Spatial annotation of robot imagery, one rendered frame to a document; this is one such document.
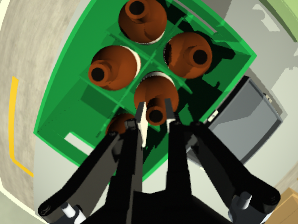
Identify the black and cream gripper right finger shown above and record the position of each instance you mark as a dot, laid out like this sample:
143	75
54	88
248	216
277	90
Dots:
249	199

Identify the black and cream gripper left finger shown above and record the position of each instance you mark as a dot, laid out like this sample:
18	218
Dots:
76	200

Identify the green bottle crate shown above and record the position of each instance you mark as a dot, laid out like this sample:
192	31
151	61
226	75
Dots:
70	105

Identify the grey rectangular tray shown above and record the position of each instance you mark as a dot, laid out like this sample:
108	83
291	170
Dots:
248	123

